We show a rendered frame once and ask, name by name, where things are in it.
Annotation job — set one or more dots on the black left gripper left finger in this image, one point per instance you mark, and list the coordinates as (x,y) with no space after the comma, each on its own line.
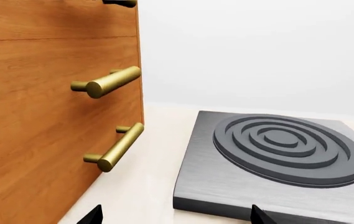
(94,217)

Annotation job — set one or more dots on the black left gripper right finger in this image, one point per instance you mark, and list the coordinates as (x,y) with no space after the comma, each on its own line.
(260,216)

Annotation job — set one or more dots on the wooden drawer cabinet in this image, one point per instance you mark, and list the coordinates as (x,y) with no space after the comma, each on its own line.
(40,105)

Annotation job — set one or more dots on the grey electric stove plate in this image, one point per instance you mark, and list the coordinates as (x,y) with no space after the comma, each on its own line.
(276,161)

